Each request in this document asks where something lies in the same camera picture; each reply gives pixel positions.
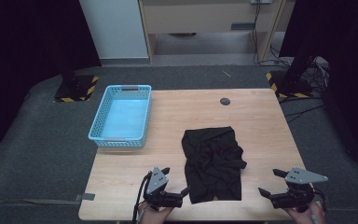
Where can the grey power strip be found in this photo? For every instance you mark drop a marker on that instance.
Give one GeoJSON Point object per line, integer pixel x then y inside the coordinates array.
{"type": "Point", "coordinates": [261, 1]}

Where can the light blue plastic basket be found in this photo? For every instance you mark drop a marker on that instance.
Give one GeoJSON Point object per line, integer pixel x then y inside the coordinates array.
{"type": "Point", "coordinates": [124, 119]}

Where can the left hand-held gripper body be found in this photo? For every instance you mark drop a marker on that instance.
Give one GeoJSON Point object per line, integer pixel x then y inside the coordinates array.
{"type": "Point", "coordinates": [158, 182]}

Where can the white cabinet panel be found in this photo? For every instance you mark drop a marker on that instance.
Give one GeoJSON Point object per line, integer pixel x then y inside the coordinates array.
{"type": "Point", "coordinates": [115, 28]}

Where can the person's right hand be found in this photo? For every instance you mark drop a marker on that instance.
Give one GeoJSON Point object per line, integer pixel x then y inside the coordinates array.
{"type": "Point", "coordinates": [307, 217]}

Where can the black stand with striped base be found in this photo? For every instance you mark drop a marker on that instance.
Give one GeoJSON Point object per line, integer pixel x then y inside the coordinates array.
{"type": "Point", "coordinates": [292, 84]}
{"type": "Point", "coordinates": [74, 88]}

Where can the grey tape strip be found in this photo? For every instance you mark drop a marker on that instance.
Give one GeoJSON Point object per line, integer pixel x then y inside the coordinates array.
{"type": "Point", "coordinates": [85, 197]}

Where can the black curtain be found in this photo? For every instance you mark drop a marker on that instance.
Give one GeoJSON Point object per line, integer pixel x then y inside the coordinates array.
{"type": "Point", "coordinates": [348, 62]}
{"type": "Point", "coordinates": [21, 37]}

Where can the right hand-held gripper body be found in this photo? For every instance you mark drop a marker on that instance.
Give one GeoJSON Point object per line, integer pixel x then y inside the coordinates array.
{"type": "Point", "coordinates": [298, 178]}

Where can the dark round table grommet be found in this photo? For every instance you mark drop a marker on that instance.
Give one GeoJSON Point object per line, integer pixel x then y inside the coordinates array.
{"type": "Point", "coordinates": [225, 101]}

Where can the black t-shirt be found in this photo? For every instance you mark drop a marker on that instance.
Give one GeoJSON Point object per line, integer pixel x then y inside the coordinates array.
{"type": "Point", "coordinates": [213, 161]}

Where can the person's left hand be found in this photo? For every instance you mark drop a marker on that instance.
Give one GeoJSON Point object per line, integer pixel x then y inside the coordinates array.
{"type": "Point", "coordinates": [154, 216]}

